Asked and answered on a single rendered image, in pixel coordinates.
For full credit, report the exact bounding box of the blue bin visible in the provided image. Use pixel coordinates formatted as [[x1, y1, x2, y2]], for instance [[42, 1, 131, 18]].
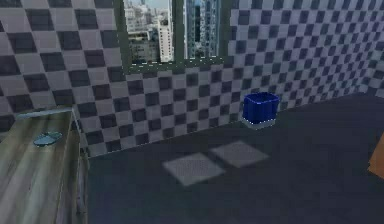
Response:
[[241, 91, 281, 130]]

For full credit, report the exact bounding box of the green framed window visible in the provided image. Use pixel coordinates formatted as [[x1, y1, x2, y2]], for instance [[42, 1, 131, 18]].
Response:
[[113, 0, 234, 75]]

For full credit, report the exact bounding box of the grey wooden table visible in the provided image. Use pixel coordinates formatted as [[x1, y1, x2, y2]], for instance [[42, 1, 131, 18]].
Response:
[[0, 107, 90, 224]]

